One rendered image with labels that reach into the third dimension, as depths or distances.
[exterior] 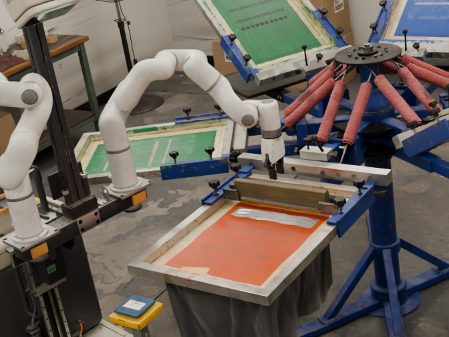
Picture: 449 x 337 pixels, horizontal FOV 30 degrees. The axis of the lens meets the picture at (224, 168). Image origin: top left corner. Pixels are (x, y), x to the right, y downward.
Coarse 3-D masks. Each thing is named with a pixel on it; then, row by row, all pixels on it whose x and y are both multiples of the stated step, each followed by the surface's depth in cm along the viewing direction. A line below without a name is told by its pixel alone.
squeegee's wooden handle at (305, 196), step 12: (240, 180) 330; (252, 180) 328; (240, 192) 332; (252, 192) 328; (264, 192) 325; (276, 192) 321; (288, 192) 318; (300, 192) 315; (312, 192) 312; (324, 192) 309; (300, 204) 317; (312, 204) 314
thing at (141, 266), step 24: (336, 192) 326; (192, 216) 323; (168, 240) 309; (312, 240) 292; (144, 264) 295; (288, 264) 280; (192, 288) 282; (216, 288) 275; (240, 288) 271; (264, 288) 268
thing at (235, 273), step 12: (312, 216) 316; (324, 216) 314; (300, 228) 309; (312, 228) 307; (300, 240) 300; (288, 252) 294; (228, 264) 293; (276, 264) 288; (216, 276) 286; (228, 276) 285; (240, 276) 284; (252, 276) 283; (264, 276) 282
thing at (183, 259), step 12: (240, 204) 335; (252, 204) 333; (228, 216) 326; (216, 228) 319; (204, 240) 311; (180, 252) 306; (192, 252) 304; (168, 264) 299; (180, 264) 298; (192, 264) 297; (204, 264) 295; (216, 264) 294
